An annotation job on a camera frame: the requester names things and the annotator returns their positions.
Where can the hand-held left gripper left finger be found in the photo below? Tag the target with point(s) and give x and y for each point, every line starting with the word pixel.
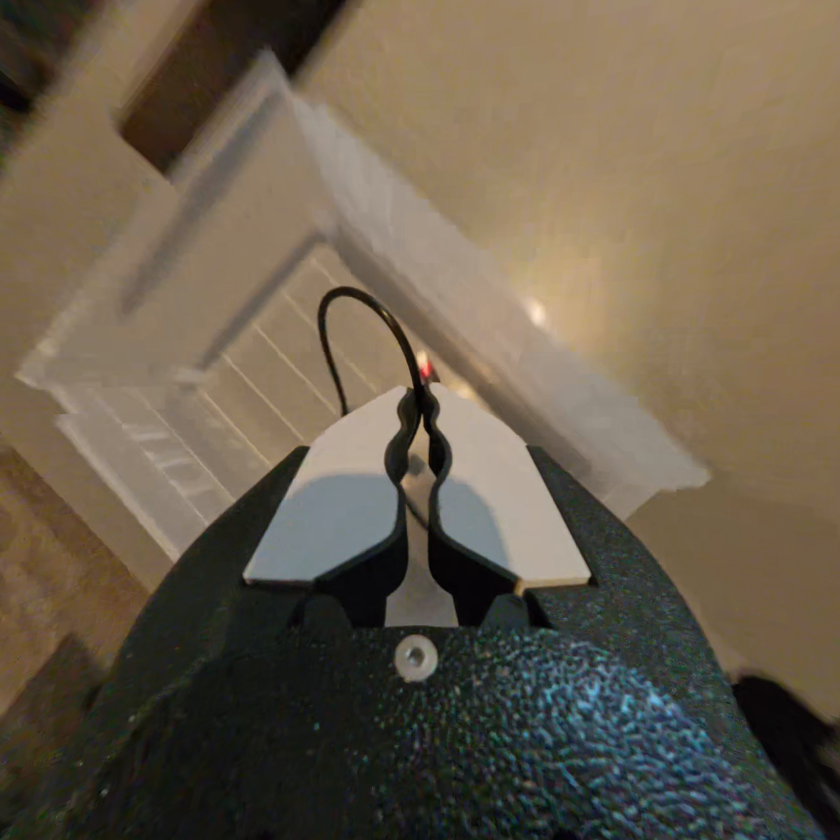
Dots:
pixel 328 518

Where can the clear plastic organizer box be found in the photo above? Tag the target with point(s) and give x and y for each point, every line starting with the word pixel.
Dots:
pixel 164 262

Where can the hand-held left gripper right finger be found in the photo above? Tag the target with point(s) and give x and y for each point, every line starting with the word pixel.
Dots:
pixel 512 518

